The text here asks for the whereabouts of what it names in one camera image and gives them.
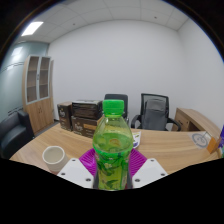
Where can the green drink bottle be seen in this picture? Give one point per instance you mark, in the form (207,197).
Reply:
(112,146)

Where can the wooden shelf cabinet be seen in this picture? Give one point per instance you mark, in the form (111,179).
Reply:
(40,113)

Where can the white printed leaflet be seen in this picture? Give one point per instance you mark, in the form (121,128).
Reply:
(136,138)

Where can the tall dark brown box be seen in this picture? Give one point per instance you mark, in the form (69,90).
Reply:
(64,116)

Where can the ceiling light panel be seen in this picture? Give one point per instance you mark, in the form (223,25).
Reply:
(32,28)

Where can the white and brown ceramic cup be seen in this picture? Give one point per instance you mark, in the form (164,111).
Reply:
(54,158)

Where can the black office chair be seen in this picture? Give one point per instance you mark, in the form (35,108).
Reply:
(116,96)

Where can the grey mesh office chair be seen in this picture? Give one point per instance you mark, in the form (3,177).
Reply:
(155,113)

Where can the kraft brown cardboard box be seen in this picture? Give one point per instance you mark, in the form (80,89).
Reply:
(83,127)

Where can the orange box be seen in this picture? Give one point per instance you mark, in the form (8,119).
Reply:
(213,145)

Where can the black sofa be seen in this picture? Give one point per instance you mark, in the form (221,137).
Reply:
(15,133)

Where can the black striped box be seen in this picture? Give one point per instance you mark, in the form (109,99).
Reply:
(86,109)

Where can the wooden side desk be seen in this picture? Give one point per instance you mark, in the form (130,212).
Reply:
(196,120)

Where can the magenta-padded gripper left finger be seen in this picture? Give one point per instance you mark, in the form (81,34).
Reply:
(76,171)

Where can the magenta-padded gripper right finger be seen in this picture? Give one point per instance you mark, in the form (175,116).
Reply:
(150,171)

